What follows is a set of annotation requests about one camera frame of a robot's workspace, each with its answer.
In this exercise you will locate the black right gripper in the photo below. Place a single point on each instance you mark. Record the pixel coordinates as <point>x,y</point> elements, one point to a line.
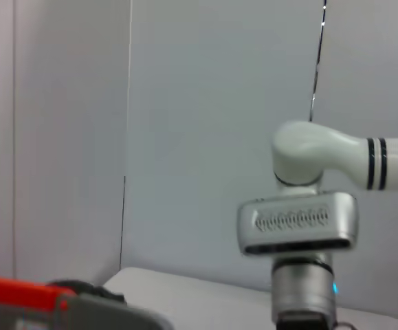
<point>305,321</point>

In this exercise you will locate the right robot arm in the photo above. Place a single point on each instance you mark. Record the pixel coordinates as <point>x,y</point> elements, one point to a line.
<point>305,148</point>

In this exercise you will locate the grey-green perforated storage bin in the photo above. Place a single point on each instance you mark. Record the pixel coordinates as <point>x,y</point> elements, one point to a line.
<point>99,316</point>

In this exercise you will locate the glass pitcher with black lid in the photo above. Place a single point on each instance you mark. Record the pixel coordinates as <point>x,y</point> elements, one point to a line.
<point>92,290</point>

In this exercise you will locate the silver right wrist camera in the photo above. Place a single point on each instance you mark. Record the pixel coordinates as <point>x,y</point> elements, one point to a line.
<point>298,223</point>

